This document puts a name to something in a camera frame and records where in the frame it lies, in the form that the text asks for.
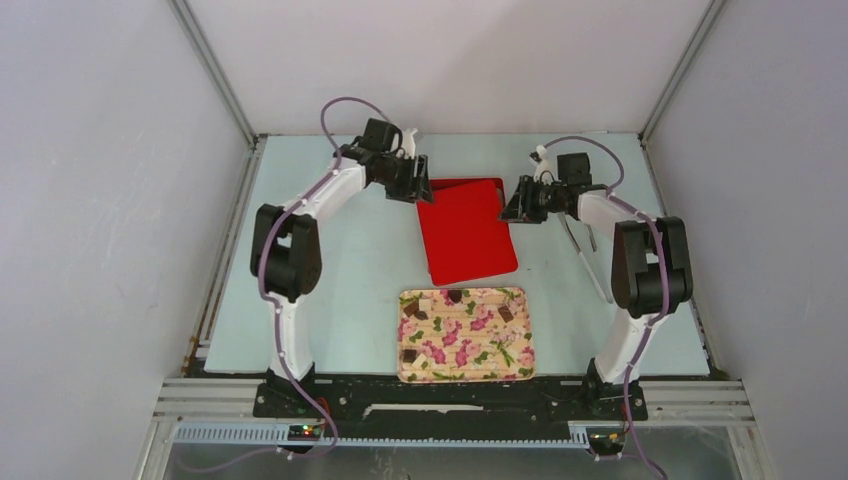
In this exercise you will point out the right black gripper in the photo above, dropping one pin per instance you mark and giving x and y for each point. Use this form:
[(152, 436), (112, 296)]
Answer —
[(522, 208)]

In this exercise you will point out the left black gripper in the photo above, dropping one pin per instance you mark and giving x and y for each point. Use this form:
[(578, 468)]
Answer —
[(414, 187)]

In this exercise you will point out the silver serving tongs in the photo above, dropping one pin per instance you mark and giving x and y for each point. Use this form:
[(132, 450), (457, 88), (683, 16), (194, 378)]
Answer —
[(583, 241)]

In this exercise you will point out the red box lid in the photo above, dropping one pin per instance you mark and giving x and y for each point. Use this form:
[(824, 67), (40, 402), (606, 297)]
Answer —
[(462, 236)]

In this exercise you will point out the red chocolate box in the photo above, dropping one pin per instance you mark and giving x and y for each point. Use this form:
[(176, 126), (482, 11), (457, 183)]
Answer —
[(445, 183)]

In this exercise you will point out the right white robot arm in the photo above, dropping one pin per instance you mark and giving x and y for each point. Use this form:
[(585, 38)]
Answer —
[(650, 273)]

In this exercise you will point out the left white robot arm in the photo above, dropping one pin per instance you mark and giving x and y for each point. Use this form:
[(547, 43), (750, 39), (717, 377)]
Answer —
[(286, 257)]

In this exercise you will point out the striped brown chocolate bar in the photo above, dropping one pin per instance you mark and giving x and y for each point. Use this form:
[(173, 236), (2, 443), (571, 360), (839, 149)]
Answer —
[(505, 313)]

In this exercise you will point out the white square chocolate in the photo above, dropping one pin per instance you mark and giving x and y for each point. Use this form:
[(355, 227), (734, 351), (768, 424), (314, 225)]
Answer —
[(419, 362)]

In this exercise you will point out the floral serving tray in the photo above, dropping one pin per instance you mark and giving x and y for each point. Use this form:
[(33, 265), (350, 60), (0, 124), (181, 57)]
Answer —
[(466, 342)]

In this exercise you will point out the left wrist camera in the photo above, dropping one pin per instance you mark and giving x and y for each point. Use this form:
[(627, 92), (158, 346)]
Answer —
[(408, 145)]

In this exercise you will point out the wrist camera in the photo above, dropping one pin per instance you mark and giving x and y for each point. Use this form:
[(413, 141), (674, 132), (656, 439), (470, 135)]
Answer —
[(544, 168), (408, 145)]

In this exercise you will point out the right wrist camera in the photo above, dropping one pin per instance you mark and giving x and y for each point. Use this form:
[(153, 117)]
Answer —
[(544, 168)]

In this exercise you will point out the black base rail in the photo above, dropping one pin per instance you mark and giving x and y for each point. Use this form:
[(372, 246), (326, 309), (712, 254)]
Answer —
[(382, 407)]

